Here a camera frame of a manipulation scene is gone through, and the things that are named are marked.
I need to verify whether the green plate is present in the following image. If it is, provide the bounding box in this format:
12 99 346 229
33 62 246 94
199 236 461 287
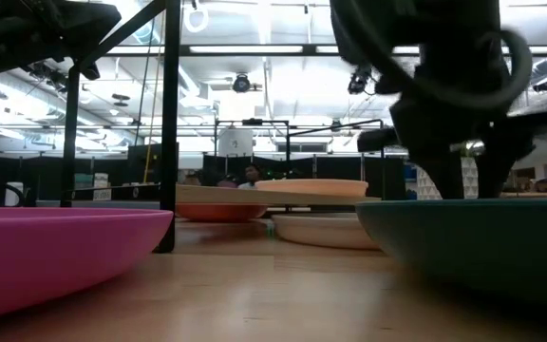
355 198 547 305

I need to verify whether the peach plate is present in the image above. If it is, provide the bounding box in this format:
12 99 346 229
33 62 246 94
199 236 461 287
254 178 369 199

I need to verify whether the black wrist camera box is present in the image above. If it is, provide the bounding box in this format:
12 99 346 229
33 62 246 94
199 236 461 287
356 126 401 154

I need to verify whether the white cup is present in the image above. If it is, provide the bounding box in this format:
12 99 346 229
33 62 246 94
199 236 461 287
5 181 26 208

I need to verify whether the black hanging camera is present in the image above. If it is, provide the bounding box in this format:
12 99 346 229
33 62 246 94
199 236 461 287
347 65 375 95

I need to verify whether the ceiling light strip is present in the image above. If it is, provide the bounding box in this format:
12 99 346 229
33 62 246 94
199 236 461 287
187 45 304 54

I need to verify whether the orange bowl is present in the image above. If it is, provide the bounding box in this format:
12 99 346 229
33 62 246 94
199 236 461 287
176 202 270 223

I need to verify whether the cream plate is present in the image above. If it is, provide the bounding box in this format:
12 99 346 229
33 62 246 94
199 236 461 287
271 212 382 251

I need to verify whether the pink plate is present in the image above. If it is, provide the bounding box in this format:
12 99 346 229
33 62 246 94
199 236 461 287
0 206 175 323

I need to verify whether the black background rig frame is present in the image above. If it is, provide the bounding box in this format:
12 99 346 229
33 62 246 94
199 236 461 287
213 118 385 200

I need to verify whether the black ceiling spotlight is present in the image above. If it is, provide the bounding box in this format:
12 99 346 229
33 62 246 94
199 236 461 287
232 73 253 94

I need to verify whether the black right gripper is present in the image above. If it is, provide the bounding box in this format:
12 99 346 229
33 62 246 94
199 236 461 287
389 89 538 200

